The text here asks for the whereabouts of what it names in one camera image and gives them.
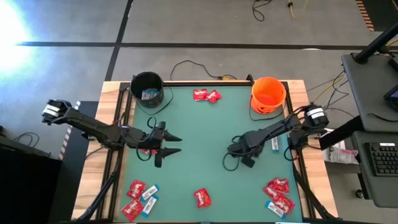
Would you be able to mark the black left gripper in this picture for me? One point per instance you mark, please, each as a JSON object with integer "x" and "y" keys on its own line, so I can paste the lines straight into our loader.
{"x": 155, "y": 140}

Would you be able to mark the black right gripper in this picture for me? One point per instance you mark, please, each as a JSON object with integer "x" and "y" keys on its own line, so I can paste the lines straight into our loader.
{"x": 250, "y": 143}

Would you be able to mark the red Skittles candy pack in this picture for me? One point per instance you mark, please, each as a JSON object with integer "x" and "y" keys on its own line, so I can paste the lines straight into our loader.
{"x": 132, "y": 210}
{"x": 270, "y": 190}
{"x": 214, "y": 96}
{"x": 136, "y": 189}
{"x": 284, "y": 203}
{"x": 280, "y": 185}
{"x": 200, "y": 94}
{"x": 149, "y": 152}
{"x": 202, "y": 198}

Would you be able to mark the white blue Hershey's bar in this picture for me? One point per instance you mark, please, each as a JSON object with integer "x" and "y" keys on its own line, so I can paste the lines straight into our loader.
{"x": 275, "y": 145}
{"x": 150, "y": 205}
{"x": 150, "y": 192}
{"x": 150, "y": 95}
{"x": 273, "y": 208}

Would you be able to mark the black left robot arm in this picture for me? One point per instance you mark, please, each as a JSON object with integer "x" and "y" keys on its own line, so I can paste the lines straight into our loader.
{"x": 93, "y": 126}

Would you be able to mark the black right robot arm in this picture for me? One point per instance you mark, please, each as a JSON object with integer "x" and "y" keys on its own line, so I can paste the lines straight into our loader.
{"x": 280, "y": 127}

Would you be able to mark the green table mat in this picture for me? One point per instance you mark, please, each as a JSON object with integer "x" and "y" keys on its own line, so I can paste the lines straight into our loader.
{"x": 202, "y": 130}

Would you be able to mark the orange jack-o-lantern bucket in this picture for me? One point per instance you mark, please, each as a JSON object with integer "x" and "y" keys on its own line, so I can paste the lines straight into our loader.
{"x": 267, "y": 93}

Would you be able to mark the black jack-o-lantern bucket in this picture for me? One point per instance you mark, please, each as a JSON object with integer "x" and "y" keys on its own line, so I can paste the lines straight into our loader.
{"x": 140, "y": 81}

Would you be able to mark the clear plastic bag pink print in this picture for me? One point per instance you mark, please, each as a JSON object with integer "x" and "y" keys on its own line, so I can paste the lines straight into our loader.
{"x": 339, "y": 155}

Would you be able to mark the grey caster wheel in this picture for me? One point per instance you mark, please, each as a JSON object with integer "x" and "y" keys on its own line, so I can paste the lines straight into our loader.
{"x": 359, "y": 194}

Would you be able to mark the grey workstation desk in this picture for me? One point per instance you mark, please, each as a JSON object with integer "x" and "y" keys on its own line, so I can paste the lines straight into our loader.
{"x": 370, "y": 93}

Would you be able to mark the black cabinet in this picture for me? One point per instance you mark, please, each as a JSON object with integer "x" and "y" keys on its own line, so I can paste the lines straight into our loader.
{"x": 28, "y": 186}

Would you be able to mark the black keyboard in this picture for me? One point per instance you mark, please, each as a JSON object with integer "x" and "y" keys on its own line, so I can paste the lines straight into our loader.
{"x": 384, "y": 160}

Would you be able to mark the dark tablet screen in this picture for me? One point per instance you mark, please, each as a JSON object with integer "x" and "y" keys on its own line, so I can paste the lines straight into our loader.
{"x": 393, "y": 98}

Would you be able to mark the black monitor pole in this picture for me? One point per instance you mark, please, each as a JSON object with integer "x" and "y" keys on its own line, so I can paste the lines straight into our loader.
{"x": 376, "y": 43}

